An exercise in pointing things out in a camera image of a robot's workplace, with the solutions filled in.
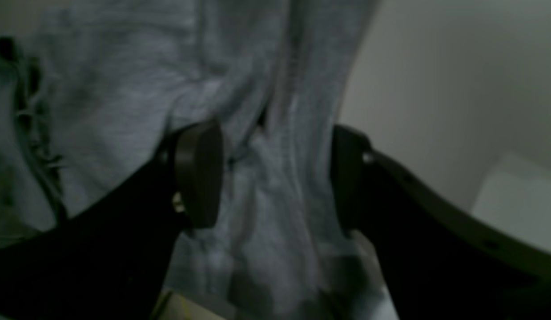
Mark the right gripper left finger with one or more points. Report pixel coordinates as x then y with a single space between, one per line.
109 263

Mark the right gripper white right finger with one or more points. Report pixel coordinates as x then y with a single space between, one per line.
438 263

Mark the grey T-shirt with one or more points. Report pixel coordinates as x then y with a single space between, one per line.
88 98

